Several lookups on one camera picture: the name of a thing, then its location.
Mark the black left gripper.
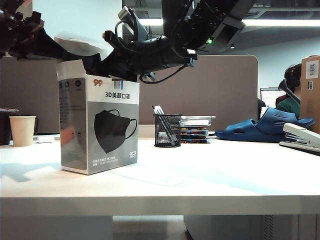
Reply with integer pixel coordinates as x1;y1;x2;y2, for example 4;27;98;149
0;6;67;61

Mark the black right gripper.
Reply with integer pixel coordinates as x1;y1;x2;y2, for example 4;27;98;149
82;34;199;83

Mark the white grey mask box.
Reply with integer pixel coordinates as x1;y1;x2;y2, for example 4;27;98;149
54;36;140;176

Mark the colourful printed box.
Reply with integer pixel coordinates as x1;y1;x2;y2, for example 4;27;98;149
180;135;210;145
180;126;210;137

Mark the brown cardboard box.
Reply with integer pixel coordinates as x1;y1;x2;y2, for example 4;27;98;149
299;56;320;135

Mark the black white pen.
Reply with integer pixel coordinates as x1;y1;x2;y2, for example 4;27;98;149
156;105;180;146
151;105;176;146

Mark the beige paper cup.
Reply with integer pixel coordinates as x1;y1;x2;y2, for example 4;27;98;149
8;115;37;147

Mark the dark lidded container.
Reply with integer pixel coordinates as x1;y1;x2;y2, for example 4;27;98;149
0;108;20;146

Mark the black mesh pen holder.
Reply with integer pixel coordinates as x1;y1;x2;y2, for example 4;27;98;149
152;114;183;148

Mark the clear plastic case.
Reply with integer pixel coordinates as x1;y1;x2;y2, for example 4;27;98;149
180;115;216;127

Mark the brown desk partition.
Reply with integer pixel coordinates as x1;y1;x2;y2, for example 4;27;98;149
0;54;259;135

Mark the blue foam slipper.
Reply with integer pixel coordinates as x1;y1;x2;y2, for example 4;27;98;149
257;106;316;138
214;119;288;144

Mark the black chair back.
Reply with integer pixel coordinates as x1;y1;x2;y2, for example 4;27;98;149
257;98;266;122

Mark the computer monitor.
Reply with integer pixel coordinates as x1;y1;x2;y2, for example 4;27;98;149
259;87;286;109

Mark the ceiling light strip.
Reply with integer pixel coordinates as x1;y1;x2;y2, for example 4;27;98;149
139;18;320;27

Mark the person in green top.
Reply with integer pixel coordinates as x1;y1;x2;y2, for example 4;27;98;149
275;63;303;120

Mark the white grey stapler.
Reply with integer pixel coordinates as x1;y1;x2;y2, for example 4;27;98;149
278;122;320;157

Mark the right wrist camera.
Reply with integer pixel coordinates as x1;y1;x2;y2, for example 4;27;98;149
116;6;151;46

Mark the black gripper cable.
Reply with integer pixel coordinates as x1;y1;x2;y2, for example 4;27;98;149
138;62;193;85

